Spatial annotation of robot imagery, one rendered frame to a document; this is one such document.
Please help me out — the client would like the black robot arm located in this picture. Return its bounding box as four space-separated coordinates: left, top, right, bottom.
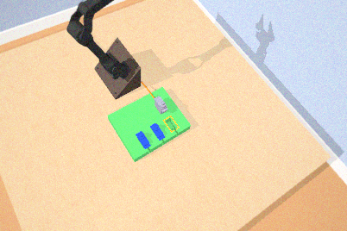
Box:
66 0 131 79

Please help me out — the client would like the grey micro servo with orange cable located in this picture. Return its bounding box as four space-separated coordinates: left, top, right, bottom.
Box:
142 82 168 114

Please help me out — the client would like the green flat deck plate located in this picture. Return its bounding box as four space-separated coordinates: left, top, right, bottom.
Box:
108 87 191 162

